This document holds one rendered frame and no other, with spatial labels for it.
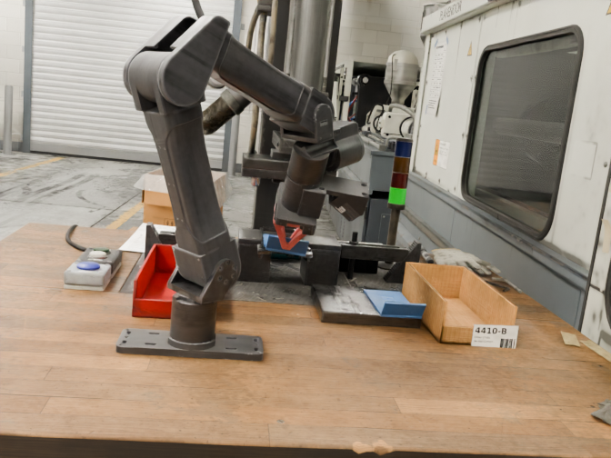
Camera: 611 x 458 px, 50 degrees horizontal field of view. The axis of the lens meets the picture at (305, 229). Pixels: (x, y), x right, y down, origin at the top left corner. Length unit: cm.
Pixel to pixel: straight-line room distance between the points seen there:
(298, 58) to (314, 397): 66
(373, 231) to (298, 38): 324
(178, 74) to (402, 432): 49
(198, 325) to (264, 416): 19
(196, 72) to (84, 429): 42
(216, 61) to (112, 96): 990
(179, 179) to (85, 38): 1003
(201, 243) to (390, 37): 986
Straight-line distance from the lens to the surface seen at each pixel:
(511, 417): 88
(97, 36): 1081
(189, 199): 85
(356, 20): 1060
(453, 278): 132
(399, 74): 570
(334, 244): 129
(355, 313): 110
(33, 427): 76
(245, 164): 124
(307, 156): 99
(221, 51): 85
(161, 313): 106
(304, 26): 126
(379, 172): 436
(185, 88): 81
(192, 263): 90
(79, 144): 1090
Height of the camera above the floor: 126
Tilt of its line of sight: 11 degrees down
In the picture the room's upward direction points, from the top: 6 degrees clockwise
